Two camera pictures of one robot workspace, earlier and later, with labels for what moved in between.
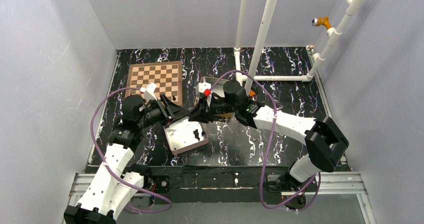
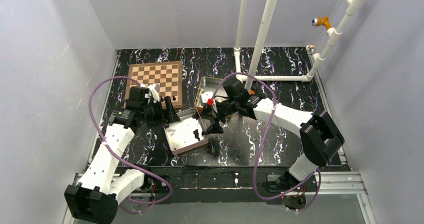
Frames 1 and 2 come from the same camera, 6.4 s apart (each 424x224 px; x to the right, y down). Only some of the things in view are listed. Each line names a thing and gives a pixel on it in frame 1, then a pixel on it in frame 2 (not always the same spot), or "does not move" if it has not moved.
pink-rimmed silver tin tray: x=183 y=134 does not move
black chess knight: x=196 y=132 does not move
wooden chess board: x=156 y=78 does not move
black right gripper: x=206 y=106 to x=219 y=110
